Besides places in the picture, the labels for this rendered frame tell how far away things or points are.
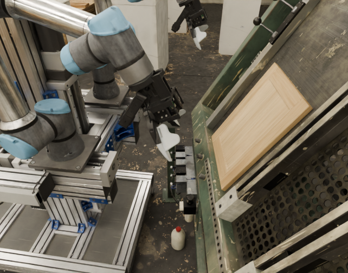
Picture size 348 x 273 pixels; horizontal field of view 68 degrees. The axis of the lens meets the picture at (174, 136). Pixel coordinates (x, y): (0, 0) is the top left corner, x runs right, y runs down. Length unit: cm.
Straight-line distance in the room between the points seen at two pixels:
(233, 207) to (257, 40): 94
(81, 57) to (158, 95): 19
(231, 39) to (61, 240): 415
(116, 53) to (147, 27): 295
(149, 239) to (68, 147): 114
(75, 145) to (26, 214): 112
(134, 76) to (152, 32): 294
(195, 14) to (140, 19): 233
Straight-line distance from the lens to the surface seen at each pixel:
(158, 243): 203
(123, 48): 56
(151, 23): 348
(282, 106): 107
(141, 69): 57
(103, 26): 56
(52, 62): 125
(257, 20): 134
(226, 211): 101
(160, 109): 60
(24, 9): 88
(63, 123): 105
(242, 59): 159
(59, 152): 112
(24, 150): 97
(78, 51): 62
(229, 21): 491
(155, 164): 253
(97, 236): 188
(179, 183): 136
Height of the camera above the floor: 176
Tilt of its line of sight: 38 degrees down
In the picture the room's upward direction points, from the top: straight up
